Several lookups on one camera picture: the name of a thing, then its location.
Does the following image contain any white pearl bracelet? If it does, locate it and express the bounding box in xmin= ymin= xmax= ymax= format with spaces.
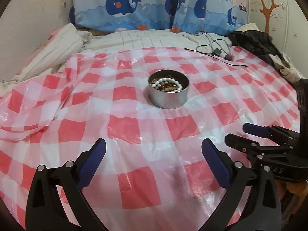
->
xmin=151 ymin=77 xmax=183 ymax=93

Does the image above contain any person right hand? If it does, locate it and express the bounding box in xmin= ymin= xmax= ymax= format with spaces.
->
xmin=275 ymin=180 xmax=307 ymax=222

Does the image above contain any white patterned cloth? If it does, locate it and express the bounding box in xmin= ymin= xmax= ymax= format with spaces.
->
xmin=268 ymin=52 xmax=304 ymax=85

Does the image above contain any black jacket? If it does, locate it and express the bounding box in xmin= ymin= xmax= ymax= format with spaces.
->
xmin=227 ymin=30 xmax=285 ymax=67

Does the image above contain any round silver metal tin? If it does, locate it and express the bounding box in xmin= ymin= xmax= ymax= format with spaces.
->
xmin=147 ymin=69 xmax=189 ymax=110

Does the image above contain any red white checkered plastic sheet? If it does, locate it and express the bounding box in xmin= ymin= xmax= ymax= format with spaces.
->
xmin=1 ymin=47 xmax=299 ymax=230

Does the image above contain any white wardrobe with tree decal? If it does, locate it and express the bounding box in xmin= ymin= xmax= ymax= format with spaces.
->
xmin=249 ymin=0 xmax=307 ymax=66

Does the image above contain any blue whale pattern pillow right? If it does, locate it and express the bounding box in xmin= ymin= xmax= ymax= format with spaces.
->
xmin=172 ymin=0 xmax=248 ymax=35

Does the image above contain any blue whale pattern pillow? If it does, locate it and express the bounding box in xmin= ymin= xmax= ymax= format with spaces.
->
xmin=172 ymin=0 xmax=248 ymax=35
xmin=69 ymin=0 xmax=182 ymax=33

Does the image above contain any white striped quilt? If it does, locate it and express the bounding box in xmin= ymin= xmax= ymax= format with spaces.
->
xmin=1 ymin=23 xmax=231 ymax=94

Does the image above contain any blue whale pattern pillow left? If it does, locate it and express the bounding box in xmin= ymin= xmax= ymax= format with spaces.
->
xmin=69 ymin=0 xmax=182 ymax=33

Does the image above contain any black cable with adapter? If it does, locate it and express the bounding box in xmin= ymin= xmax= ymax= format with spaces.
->
xmin=184 ymin=31 xmax=248 ymax=67

